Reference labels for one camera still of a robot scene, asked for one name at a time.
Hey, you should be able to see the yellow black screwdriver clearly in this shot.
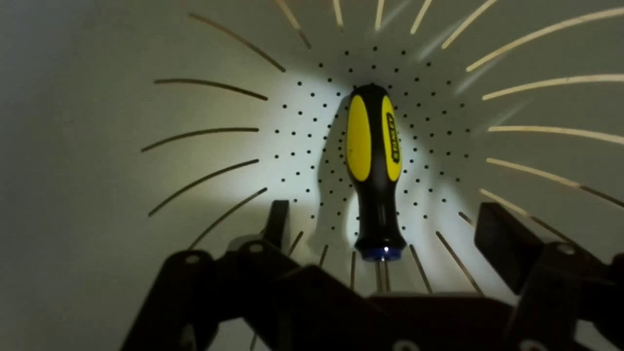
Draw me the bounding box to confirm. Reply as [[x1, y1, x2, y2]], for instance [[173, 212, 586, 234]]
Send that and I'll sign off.
[[342, 81, 409, 294]]

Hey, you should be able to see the white plastic colander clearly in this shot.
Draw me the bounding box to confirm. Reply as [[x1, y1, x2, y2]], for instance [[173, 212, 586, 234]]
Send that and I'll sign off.
[[0, 0, 624, 351]]

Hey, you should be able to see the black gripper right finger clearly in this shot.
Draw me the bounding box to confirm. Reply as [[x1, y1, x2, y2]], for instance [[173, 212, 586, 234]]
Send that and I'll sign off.
[[473, 200, 624, 351]]

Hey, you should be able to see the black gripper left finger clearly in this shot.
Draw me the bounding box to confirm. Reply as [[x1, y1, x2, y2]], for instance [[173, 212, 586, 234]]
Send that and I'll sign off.
[[118, 198, 374, 351]]

